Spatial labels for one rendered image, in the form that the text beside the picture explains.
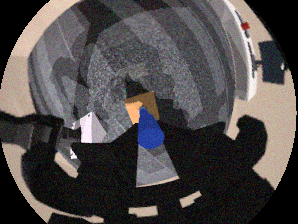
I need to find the orange square block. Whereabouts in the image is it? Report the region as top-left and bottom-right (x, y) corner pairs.
(125, 92), (160, 124)

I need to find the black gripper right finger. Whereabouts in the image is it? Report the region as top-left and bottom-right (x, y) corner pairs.
(157, 120), (226, 179)

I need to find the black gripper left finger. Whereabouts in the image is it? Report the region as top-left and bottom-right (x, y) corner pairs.
(71, 123), (138, 188)

